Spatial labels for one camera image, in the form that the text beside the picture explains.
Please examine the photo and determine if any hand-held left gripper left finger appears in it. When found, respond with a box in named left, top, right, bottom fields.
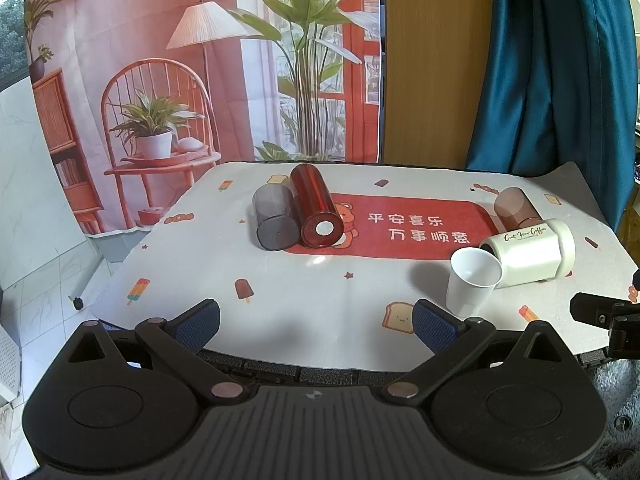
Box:
left=64, top=299, right=247, bottom=402

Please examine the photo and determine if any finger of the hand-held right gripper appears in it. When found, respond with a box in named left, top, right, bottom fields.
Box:
left=570, top=291, right=640, bottom=357

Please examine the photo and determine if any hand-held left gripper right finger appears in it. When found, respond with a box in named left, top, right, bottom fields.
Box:
left=381, top=299, right=578, bottom=405

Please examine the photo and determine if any white plastic cup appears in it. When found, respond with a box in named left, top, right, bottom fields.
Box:
left=446, top=247, right=503, bottom=317

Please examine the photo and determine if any cream ceramic cup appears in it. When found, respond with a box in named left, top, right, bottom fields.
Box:
left=479, top=218, right=576, bottom=289

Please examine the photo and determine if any brown translucent cup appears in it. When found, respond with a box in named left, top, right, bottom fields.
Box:
left=493, top=186, right=543, bottom=235

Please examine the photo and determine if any grey translucent cup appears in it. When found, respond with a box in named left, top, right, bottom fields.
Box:
left=251, top=183, right=301, bottom=252

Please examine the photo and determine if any red translucent cup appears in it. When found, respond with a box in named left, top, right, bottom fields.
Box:
left=289, top=163, right=345, bottom=249

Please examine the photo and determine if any grey fluffy rug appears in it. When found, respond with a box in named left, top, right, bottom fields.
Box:
left=575, top=350, right=640, bottom=480

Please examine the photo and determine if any printed table mat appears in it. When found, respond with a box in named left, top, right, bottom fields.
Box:
left=92, top=160, right=640, bottom=373

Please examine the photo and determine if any black foam pad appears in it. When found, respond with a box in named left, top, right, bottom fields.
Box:
left=100, top=320, right=611, bottom=387

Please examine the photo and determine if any white perforated box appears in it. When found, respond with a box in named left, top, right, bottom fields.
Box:
left=0, top=327, right=23, bottom=403

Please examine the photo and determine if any teal curtain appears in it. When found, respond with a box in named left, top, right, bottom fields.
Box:
left=465, top=0, right=640, bottom=226

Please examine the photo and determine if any wooden panel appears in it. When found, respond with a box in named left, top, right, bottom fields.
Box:
left=382, top=0, right=496, bottom=168

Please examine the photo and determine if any printed wall cloth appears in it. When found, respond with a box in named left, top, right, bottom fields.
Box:
left=22, top=0, right=386, bottom=266

